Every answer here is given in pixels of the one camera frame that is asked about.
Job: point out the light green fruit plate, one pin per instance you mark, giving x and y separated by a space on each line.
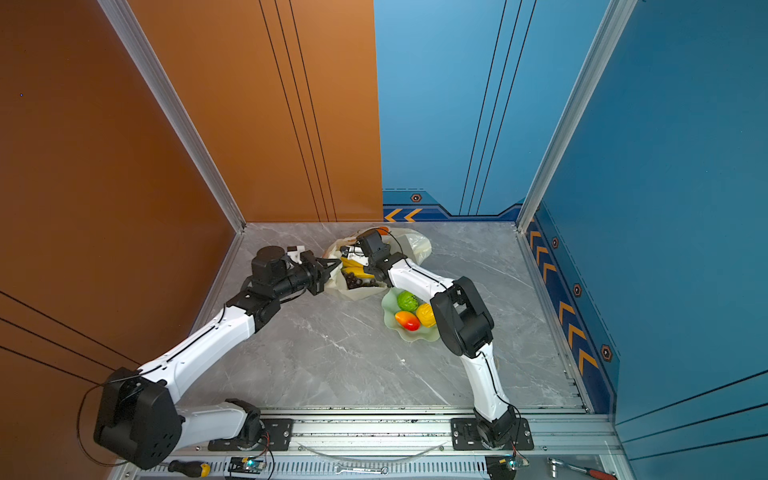
390 308

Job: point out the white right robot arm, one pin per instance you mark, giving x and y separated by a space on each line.
465 326

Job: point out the yellow ridged starfruit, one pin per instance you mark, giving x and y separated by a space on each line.
426 315

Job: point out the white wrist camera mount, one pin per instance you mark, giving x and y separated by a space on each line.
294 253

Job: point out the yellow banana bunch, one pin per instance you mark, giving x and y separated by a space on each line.
352 268

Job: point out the small red fruit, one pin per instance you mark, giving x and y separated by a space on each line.
408 321

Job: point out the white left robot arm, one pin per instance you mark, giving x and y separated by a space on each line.
138 417

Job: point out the cream plastic bag orange print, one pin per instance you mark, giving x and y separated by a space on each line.
410 242

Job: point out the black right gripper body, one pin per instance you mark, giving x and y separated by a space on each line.
371 264

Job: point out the green circuit board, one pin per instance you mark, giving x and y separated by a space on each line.
246 467

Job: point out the yellow handled screwdriver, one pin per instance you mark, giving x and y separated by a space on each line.
191 469

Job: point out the aluminium corner post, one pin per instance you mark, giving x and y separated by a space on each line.
129 31
610 30

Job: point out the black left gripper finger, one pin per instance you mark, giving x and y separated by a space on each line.
318 285
325 265

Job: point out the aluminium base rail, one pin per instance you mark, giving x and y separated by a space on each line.
415 443

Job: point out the small circuit board right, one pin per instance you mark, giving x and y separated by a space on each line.
512 464

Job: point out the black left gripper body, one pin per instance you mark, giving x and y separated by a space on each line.
298 280

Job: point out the aluminium corner post right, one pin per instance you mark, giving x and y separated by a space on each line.
610 30

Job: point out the red handled tool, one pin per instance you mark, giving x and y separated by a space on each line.
555 465

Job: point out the aluminium corner post left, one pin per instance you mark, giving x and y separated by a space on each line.
129 31

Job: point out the dark purple grape bunch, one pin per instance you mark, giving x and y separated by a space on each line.
354 282

